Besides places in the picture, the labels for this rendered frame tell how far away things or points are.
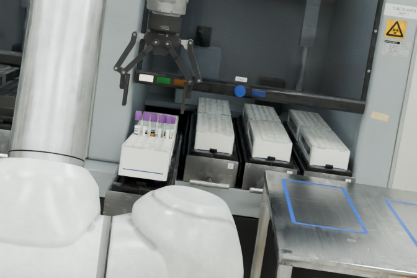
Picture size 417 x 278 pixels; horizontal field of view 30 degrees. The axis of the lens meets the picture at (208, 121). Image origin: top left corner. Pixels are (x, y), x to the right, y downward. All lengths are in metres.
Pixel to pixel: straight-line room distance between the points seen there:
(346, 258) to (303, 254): 0.08
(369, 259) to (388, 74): 0.82
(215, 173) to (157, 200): 1.02
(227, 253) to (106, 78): 1.15
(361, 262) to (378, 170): 0.81
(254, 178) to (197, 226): 1.06
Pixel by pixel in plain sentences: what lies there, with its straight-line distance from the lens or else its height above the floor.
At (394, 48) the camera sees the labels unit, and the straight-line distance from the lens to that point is 2.10.
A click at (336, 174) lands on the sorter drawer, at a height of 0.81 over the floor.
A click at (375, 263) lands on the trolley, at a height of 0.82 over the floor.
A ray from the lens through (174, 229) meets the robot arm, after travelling 0.95.
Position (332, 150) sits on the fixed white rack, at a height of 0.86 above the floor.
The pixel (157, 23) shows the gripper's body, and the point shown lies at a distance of 1.71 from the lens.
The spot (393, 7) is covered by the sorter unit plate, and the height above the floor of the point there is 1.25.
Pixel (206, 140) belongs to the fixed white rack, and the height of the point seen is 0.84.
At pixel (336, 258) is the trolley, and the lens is 1.35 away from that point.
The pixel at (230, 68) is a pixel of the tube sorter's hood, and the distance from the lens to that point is 2.03.
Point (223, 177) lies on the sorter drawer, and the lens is 2.00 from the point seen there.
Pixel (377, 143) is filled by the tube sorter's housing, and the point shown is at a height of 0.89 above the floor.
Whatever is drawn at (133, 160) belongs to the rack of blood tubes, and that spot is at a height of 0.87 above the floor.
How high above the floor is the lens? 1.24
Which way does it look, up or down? 10 degrees down
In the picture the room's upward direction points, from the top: 8 degrees clockwise
